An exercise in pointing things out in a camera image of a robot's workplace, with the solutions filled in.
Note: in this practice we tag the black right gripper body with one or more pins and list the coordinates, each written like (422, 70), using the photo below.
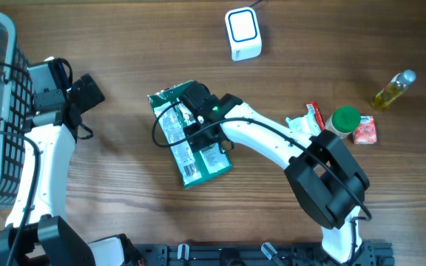
(207, 137)

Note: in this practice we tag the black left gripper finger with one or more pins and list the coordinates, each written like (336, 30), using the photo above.
(84, 87)
(86, 105)

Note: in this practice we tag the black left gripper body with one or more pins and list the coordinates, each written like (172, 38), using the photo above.
(75, 96)

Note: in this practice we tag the green glove packet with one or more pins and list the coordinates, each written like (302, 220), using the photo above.
(176, 121)

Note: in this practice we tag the teal candy wrapper packet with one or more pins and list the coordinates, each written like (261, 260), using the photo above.
(305, 124)

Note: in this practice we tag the green lidded white jar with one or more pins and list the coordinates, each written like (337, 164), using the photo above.
(344, 121)

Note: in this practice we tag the pink tissue box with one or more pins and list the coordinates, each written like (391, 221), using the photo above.
(365, 133)

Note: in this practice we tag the yellow drink bottle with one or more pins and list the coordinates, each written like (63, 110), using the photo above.
(397, 86)

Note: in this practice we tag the red stick packet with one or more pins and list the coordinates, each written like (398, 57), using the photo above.
(315, 110)

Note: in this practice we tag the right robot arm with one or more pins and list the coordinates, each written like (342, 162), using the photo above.
(327, 181)

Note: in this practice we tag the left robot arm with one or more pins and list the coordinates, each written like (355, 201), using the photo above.
(36, 232)

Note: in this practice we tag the white barcode scanner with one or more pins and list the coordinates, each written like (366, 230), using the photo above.
(243, 33)

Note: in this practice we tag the grey plastic shopping basket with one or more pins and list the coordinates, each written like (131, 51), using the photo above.
(2, 122)

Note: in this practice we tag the black mounting rail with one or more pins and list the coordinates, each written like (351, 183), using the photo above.
(311, 253)

